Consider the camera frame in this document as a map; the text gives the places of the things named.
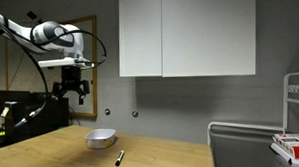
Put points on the grey cart tray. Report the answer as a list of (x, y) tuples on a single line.
[(242, 150)]

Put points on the flat black box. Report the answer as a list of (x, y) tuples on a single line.
[(13, 95)]

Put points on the white flat book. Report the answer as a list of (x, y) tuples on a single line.
[(285, 155)]

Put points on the white rectangular bowl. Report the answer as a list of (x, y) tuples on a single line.
[(100, 138)]

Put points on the white metal cart frame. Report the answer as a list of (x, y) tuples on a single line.
[(285, 102)]

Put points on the wide white cabinet door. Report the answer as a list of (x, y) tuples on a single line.
[(207, 33)]

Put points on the large black equipment case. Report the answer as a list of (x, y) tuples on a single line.
[(40, 117)]

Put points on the round metal wall knob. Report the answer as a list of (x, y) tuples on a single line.
[(135, 114), (107, 111)]

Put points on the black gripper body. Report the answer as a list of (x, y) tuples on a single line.
[(71, 76)]

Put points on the white hooks on cart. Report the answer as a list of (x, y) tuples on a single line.
[(297, 88)]

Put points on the black marker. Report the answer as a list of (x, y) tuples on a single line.
[(119, 158)]

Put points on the narrow white cabinet door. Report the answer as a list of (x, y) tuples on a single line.
[(140, 35)]

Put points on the white paper tag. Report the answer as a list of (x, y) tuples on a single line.
[(4, 111)]

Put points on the wood framed wall board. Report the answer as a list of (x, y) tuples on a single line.
[(95, 92)]

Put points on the white wrist camera mount plate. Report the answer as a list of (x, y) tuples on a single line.
[(60, 62)]

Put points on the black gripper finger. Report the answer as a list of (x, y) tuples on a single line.
[(83, 87), (59, 89)]

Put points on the red and white box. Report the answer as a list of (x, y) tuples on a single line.
[(296, 145)]

